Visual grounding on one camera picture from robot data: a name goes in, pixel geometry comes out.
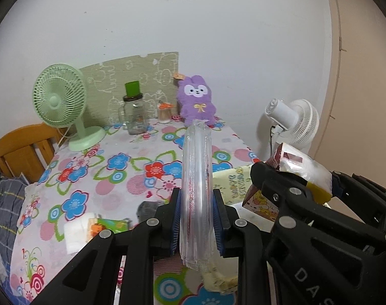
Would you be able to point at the green orange tissue pack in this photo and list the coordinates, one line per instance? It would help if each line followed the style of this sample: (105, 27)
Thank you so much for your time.
(96, 225)

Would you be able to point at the green desk fan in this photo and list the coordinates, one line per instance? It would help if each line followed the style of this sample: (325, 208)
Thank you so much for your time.
(59, 97)

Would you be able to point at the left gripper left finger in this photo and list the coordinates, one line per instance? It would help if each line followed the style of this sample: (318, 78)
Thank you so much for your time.
(91, 276)

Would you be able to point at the beige door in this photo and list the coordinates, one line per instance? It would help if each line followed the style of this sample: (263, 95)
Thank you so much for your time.
(352, 134)

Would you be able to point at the green patterned cardboard panel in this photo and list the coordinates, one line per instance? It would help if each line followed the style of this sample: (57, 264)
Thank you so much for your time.
(106, 85)

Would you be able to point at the cotton swab jar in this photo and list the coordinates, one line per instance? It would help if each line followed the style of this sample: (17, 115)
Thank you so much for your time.
(164, 112)

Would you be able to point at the glass mason jar mug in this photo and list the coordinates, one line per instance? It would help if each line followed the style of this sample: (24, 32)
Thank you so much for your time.
(132, 112)

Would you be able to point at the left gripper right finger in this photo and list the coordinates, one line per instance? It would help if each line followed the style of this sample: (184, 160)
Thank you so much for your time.
(236, 237)

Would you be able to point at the yellow cartoon storage box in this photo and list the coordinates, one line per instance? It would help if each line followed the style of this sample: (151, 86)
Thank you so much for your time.
(222, 273)

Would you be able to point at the grey drawstring pouch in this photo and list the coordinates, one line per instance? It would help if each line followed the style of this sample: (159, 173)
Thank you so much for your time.
(147, 209)

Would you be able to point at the grey plaid blanket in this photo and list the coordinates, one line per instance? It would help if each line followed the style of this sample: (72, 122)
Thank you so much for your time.
(11, 200)

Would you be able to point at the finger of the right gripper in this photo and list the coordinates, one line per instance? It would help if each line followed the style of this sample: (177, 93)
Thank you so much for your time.
(355, 188)
(278, 187)

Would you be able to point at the purple bunny plush toy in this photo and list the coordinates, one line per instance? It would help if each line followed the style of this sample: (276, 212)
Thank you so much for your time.
(194, 98)

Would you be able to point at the white standing fan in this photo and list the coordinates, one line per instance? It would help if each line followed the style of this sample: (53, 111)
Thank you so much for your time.
(295, 123)

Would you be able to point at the clear plastic roll pack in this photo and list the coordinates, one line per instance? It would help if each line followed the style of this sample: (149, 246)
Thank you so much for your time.
(197, 238)

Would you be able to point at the white pad pack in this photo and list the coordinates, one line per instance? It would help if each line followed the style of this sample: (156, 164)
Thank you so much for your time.
(76, 233)

